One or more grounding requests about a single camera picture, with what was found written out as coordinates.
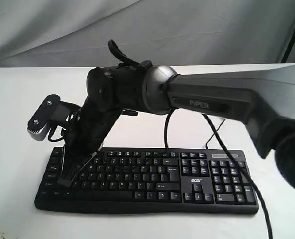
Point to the grey fabric backdrop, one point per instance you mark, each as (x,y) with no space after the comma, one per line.
(75,33)

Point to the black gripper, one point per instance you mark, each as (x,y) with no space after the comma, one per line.
(84,136)

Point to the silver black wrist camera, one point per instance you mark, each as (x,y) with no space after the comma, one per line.
(51,113)

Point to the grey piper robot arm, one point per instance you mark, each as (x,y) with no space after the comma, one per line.
(262,100)

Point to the black acer keyboard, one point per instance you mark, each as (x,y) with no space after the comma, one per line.
(148,180)

